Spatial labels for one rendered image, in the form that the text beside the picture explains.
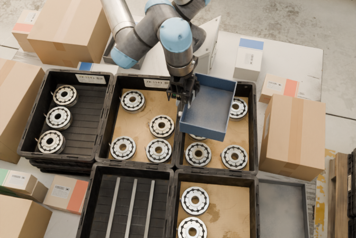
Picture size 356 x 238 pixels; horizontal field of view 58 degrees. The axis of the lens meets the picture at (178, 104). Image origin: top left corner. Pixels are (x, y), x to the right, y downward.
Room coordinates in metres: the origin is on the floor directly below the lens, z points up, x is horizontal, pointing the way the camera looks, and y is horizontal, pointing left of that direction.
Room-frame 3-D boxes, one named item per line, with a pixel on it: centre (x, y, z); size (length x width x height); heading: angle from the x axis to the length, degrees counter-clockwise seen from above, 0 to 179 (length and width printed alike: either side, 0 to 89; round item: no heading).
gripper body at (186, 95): (0.52, -0.01, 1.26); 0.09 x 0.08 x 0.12; 162
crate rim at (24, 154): (0.63, 0.44, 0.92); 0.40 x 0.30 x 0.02; 172
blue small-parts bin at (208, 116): (0.52, -0.10, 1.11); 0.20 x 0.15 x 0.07; 162
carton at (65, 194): (0.34, 0.45, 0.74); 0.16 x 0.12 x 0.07; 75
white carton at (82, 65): (0.91, 0.39, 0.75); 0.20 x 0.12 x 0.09; 80
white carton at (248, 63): (0.99, -0.37, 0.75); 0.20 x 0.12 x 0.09; 164
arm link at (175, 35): (0.54, 0.00, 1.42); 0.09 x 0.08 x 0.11; 19
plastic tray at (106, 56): (1.14, 0.24, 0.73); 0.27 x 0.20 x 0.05; 162
